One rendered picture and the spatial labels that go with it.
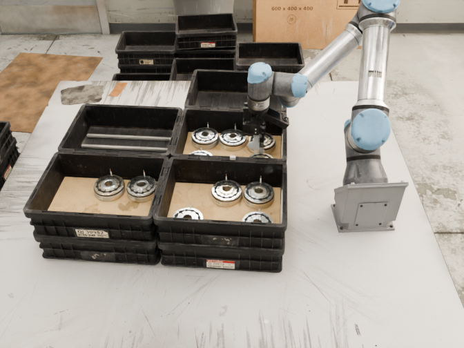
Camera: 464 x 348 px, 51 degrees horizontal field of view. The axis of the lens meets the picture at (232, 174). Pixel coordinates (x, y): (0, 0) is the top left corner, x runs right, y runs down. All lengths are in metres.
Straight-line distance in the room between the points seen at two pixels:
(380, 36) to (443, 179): 1.71
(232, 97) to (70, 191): 0.82
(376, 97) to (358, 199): 0.33
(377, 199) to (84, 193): 0.99
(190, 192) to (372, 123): 0.64
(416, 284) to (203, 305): 0.67
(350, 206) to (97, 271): 0.86
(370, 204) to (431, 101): 2.32
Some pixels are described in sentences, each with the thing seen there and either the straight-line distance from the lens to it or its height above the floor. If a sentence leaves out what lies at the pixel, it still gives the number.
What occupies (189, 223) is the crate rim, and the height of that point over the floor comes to 0.92.
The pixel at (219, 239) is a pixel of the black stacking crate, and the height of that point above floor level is 0.85.
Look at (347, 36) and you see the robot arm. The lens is 1.79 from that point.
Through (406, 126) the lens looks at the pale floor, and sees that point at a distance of 3.60.
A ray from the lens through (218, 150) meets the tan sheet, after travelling 1.85.
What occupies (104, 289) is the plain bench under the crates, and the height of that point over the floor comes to 0.70.
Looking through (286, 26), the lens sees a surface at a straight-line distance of 4.37.
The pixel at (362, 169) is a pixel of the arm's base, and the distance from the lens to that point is 1.67.
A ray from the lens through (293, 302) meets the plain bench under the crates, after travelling 1.55.
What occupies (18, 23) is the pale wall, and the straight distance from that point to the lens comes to 5.02.
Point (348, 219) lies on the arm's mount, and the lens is 1.72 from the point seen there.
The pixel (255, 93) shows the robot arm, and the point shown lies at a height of 1.12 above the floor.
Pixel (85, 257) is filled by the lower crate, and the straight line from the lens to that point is 1.69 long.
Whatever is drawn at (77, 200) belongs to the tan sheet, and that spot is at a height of 0.83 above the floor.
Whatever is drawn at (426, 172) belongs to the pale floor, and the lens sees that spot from 3.23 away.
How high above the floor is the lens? 1.98
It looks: 41 degrees down
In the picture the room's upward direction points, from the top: straight up
